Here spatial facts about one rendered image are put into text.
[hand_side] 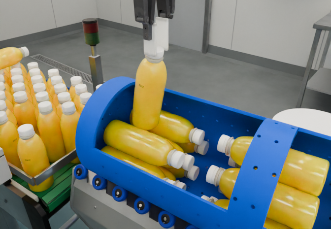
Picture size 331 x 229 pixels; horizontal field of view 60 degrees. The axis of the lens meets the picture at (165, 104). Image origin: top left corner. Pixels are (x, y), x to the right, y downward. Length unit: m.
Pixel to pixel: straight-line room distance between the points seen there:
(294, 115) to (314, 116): 0.07
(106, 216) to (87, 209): 0.08
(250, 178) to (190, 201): 0.13
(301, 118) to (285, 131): 0.46
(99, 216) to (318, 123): 0.74
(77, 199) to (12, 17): 4.58
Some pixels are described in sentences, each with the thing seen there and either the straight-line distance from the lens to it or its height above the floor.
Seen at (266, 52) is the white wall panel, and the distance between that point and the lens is 4.14.
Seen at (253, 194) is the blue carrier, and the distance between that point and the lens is 0.54.
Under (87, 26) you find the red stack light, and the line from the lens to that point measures 1.28.
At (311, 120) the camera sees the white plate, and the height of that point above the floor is 1.04.
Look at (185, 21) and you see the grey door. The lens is 4.63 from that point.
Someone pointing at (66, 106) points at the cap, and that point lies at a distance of 0.93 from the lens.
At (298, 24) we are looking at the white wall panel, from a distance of 3.93.
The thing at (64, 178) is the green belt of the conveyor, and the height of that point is 0.90.
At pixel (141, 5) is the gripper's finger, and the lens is 0.57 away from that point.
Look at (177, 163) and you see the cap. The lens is 0.66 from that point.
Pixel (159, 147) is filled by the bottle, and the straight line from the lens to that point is 0.67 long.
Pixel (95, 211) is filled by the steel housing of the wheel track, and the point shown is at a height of 0.87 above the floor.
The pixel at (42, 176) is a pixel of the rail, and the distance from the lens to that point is 0.91.
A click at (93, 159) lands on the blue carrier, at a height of 1.09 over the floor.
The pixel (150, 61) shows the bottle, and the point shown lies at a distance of 0.64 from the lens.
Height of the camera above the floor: 1.56
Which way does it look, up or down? 30 degrees down
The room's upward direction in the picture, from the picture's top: straight up
